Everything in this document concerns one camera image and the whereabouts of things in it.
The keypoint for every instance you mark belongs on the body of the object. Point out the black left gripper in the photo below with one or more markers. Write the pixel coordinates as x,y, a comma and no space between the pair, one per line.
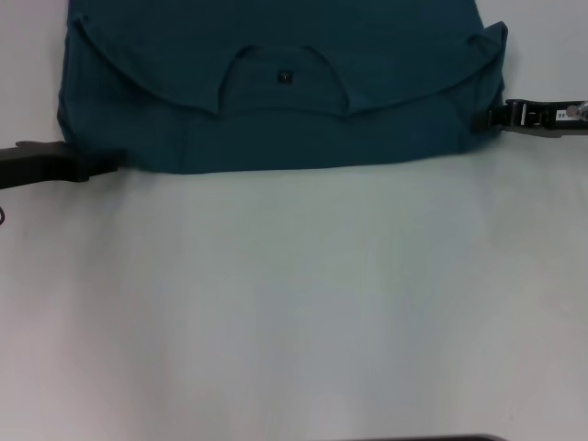
37,163

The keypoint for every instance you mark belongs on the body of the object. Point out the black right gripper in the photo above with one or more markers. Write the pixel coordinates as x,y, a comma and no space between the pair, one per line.
569,121

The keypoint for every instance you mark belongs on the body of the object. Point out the blue FREE print t-shirt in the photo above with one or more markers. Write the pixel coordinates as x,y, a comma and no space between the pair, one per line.
275,128

